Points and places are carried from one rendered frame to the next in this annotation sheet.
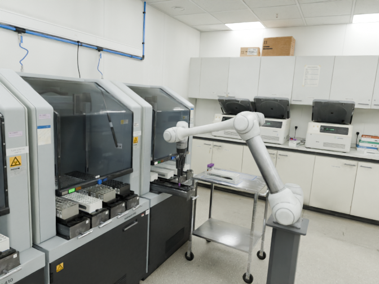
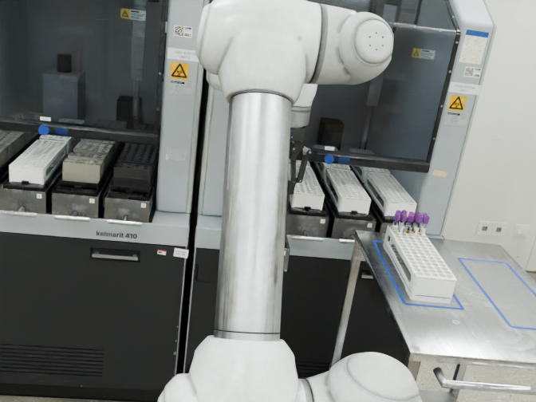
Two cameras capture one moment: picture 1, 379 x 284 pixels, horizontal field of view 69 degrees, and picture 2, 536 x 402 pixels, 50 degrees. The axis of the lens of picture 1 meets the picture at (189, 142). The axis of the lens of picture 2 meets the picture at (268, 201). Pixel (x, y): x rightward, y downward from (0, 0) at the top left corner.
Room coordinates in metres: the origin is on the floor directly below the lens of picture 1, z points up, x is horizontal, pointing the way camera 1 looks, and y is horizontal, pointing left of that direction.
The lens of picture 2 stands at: (1.27, -1.19, 1.48)
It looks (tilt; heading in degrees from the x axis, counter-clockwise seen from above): 21 degrees down; 56
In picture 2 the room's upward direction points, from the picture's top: 8 degrees clockwise
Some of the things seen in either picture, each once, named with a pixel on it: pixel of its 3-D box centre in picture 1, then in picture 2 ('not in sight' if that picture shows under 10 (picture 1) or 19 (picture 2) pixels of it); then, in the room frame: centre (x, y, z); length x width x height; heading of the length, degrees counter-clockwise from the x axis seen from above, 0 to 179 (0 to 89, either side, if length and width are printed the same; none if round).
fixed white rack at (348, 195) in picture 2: (166, 169); (345, 191); (2.55, 0.21, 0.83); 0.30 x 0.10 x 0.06; 63
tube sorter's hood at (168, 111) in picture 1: (150, 121); (338, 51); (2.55, 0.37, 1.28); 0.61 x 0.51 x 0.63; 153
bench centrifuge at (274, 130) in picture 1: (270, 119); not in sight; (4.38, -1.25, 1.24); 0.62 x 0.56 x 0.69; 153
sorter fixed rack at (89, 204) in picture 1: (79, 202); (40, 162); (1.65, 0.67, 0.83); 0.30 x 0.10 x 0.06; 63
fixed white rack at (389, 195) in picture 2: (173, 165); (388, 195); (2.69, 0.14, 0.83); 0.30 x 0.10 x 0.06; 63
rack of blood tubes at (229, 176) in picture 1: (221, 176); (416, 261); (2.37, -0.30, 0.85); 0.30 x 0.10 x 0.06; 61
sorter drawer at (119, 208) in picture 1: (83, 198); (96, 169); (1.85, 0.72, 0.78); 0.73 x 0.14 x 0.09; 63
